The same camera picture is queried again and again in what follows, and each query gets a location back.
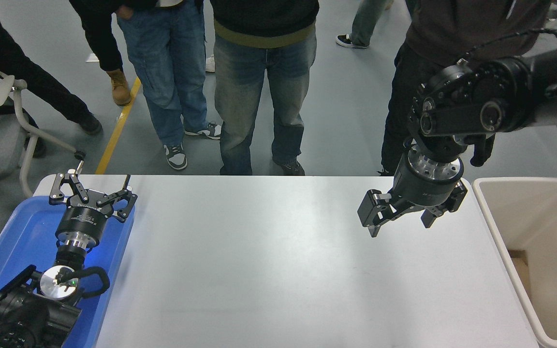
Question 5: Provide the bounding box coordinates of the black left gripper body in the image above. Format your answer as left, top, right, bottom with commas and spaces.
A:
56, 191, 114, 240

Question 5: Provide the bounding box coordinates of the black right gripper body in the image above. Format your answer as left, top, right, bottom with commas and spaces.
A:
394, 162, 462, 210

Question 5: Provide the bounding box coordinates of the blue plastic tray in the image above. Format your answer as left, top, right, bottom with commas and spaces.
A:
0, 196, 135, 348

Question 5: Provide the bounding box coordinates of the large pale plastic bin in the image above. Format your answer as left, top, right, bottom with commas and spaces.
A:
472, 176, 557, 348

